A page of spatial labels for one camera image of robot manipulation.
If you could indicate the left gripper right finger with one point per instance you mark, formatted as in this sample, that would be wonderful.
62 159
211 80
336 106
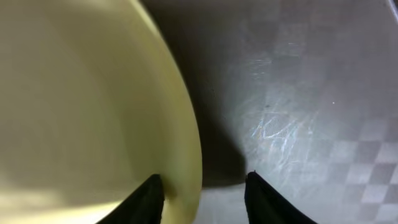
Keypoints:
264 205

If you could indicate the dark brown serving tray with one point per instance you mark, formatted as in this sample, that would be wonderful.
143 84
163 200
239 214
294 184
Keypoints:
303 92

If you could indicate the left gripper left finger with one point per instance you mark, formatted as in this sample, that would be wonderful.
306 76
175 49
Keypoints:
143 206

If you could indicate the yellow round plate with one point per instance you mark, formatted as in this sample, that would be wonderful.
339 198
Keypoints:
92 105

